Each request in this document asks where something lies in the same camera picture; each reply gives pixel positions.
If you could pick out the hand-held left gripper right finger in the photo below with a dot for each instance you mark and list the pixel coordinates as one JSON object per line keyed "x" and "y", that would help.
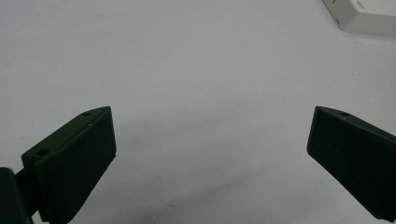
{"x": 355, "y": 155}

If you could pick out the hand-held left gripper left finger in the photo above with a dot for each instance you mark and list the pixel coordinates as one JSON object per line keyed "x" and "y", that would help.
{"x": 74, "y": 161}

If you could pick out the white box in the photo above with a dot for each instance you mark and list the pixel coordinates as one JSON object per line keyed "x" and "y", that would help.
{"x": 364, "y": 15}

